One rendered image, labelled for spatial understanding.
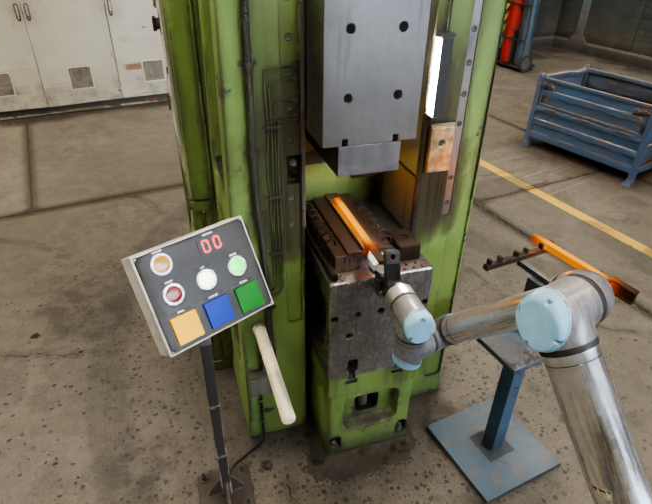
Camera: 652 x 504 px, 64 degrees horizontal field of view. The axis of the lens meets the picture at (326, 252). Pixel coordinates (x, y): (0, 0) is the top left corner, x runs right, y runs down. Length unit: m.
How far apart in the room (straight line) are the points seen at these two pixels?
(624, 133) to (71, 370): 4.53
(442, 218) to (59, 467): 1.86
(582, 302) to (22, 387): 2.53
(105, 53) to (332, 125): 5.35
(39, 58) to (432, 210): 5.35
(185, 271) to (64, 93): 5.42
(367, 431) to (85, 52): 5.40
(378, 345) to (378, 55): 1.02
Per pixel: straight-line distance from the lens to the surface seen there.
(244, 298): 1.50
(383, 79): 1.52
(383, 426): 2.33
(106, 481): 2.45
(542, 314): 1.09
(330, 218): 1.92
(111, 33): 6.66
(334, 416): 2.17
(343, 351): 1.91
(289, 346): 2.09
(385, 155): 1.60
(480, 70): 1.85
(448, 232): 2.06
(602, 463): 1.20
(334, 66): 1.46
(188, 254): 1.44
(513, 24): 9.01
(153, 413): 2.61
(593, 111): 5.35
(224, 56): 1.53
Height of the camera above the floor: 1.92
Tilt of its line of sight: 33 degrees down
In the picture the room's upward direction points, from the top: 1 degrees clockwise
